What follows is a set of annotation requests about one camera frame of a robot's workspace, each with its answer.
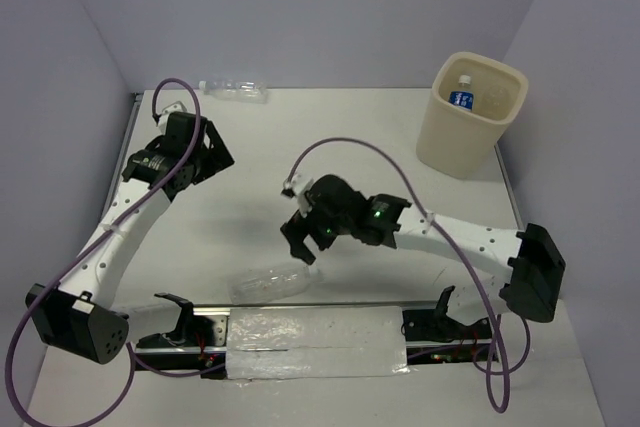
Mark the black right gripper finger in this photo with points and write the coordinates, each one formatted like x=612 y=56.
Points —
x=295 y=231
x=324 y=237

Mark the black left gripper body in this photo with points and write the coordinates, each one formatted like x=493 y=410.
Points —
x=196 y=159

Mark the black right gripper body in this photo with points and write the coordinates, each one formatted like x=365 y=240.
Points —
x=316 y=217

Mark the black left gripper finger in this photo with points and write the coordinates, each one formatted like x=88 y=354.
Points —
x=216 y=157
x=202 y=174

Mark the large clear front bottle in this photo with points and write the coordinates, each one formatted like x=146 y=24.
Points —
x=271 y=284

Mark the blue label Pocari bottle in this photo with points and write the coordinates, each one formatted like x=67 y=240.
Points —
x=462 y=95

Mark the clear ribbed plastic bottle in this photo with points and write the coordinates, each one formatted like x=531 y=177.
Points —
x=495 y=100

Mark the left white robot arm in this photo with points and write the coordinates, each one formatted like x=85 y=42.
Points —
x=79 y=315

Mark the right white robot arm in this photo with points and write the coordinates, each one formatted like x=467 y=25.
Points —
x=524 y=267

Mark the beige plastic bin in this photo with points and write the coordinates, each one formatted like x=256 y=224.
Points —
x=455 y=141

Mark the clear bottle at back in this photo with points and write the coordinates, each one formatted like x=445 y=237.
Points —
x=235 y=91

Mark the white foil cover sheet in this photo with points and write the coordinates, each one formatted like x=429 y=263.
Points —
x=320 y=342

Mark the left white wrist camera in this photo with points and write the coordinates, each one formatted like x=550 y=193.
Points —
x=175 y=107

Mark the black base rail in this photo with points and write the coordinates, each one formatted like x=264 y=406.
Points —
x=425 y=327

